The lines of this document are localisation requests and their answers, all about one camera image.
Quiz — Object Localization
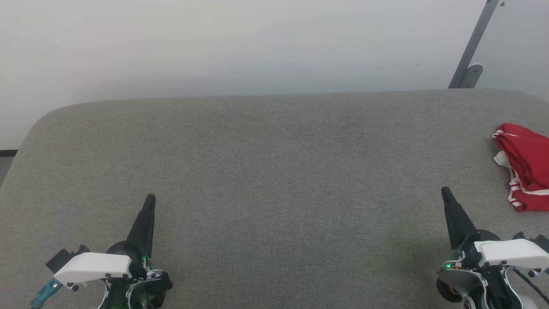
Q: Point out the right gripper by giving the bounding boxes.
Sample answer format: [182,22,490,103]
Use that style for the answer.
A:
[436,186,522,309]

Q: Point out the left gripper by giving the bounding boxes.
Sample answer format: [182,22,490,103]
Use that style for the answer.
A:
[100,194,174,309]

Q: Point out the red basketball jersey white sleeves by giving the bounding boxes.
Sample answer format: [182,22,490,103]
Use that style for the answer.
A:
[492,123,549,212]

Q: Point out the grey fabric sofa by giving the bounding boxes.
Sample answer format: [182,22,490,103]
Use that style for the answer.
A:
[0,89,549,309]

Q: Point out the grey metal pole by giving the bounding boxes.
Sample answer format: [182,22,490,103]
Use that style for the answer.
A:
[448,0,501,89]

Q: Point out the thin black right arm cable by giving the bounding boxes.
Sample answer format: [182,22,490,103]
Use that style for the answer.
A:
[512,268,549,302]

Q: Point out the teal left camera cable plug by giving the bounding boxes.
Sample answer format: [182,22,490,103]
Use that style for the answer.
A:
[30,278,64,309]

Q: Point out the grey rounded pole bracket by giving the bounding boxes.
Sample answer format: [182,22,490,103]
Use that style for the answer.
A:
[461,64,484,89]

